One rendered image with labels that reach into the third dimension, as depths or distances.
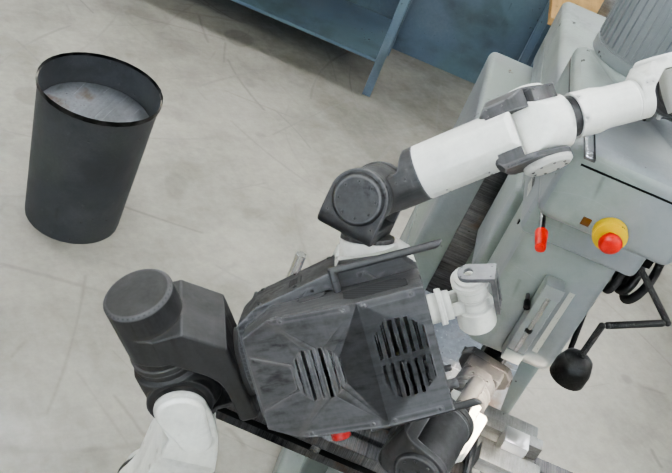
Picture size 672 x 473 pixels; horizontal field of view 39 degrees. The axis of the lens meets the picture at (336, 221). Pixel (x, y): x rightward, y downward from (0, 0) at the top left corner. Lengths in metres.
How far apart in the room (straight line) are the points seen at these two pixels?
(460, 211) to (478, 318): 0.82
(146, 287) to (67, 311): 2.16
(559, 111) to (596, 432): 2.85
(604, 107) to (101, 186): 2.55
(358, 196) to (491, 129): 0.23
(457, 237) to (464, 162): 0.98
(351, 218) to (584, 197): 0.43
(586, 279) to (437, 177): 0.55
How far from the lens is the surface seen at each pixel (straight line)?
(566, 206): 1.69
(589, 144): 1.63
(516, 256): 1.91
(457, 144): 1.47
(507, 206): 2.08
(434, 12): 6.27
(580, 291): 1.95
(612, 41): 2.01
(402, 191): 1.49
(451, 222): 2.42
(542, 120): 1.48
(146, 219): 4.14
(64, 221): 3.86
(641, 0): 1.97
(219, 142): 4.77
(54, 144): 3.67
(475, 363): 2.10
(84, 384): 3.42
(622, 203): 1.69
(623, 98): 1.53
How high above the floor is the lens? 2.55
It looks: 34 degrees down
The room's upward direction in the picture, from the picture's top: 23 degrees clockwise
